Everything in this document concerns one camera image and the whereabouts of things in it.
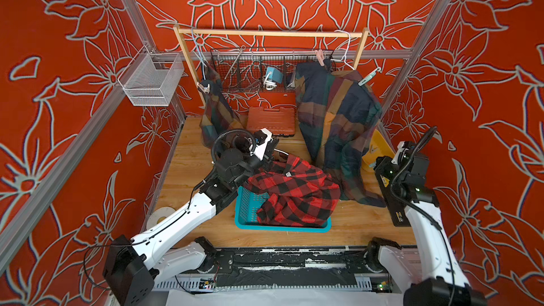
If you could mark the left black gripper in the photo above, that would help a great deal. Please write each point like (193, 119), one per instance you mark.
(268, 159)

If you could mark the red black plaid shirt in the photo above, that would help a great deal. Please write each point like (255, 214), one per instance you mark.
(299, 194)

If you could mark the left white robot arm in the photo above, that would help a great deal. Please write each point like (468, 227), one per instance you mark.
(133, 266)

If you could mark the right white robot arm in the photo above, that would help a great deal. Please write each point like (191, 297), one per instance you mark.
(440, 280)

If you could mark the white hanger right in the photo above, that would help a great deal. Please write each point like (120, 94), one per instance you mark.
(344, 57)

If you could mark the white hanger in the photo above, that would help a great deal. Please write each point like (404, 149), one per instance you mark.
(344, 57)
(198, 49)

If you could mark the white hanger left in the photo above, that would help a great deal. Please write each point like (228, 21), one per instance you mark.
(198, 49)

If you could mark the teal plastic basket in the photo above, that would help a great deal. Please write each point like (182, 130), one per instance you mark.
(247, 205)

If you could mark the red tool case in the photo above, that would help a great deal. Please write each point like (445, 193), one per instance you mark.
(280, 121)

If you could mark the dark plaid shirt left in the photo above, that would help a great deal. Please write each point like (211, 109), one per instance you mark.
(218, 116)

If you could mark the dark multicolour plaid shirt right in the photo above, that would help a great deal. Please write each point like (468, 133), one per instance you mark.
(337, 118)

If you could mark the white tape roll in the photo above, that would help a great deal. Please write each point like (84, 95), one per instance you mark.
(158, 216)

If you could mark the yellow plastic tray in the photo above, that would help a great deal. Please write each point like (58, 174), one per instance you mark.
(378, 147)

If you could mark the black box with label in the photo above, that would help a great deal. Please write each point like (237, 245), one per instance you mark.
(385, 171)

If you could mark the mint clothespin right shirt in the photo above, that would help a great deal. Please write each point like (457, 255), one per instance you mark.
(369, 76)

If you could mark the wooden clothes rack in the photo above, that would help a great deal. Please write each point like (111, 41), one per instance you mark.
(179, 32)

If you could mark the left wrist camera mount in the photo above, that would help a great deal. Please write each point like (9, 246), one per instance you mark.
(263, 137)

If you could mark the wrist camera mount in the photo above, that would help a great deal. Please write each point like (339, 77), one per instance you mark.
(403, 151)
(263, 137)

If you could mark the teal box with cable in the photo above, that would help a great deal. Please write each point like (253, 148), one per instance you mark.
(272, 78)

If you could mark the black wire basket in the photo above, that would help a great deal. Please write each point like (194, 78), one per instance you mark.
(242, 70)

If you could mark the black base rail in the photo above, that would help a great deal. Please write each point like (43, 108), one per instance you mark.
(297, 267)

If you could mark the white wire basket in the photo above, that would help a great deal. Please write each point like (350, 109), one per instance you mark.
(151, 79)

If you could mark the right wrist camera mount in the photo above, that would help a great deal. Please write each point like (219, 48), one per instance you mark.
(403, 151)

